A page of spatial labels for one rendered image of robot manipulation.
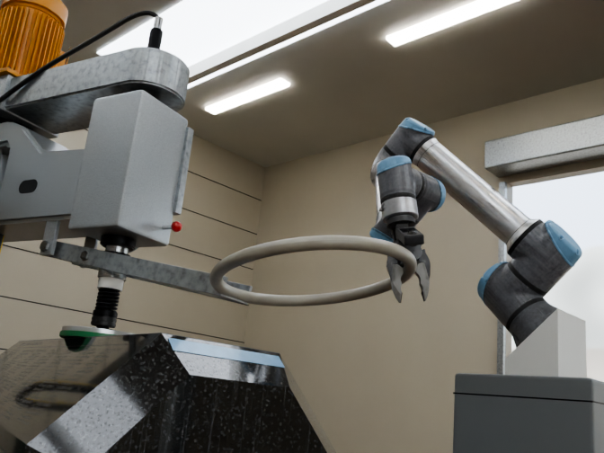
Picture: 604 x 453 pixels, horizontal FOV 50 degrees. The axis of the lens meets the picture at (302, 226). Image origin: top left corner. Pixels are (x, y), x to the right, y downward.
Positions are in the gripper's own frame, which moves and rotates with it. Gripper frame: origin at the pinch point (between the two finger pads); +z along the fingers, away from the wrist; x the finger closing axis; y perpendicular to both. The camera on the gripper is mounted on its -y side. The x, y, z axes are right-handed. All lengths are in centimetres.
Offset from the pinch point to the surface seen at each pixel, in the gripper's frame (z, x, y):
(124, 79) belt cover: -75, 74, 17
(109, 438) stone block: 29, 64, -21
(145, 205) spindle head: -37, 68, 24
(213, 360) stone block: 13.4, 46.5, -5.1
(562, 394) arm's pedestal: 22, -42, 25
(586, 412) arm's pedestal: 27, -45, 21
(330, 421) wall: -16, -22, 604
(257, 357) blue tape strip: 11.3, 37.2, 5.6
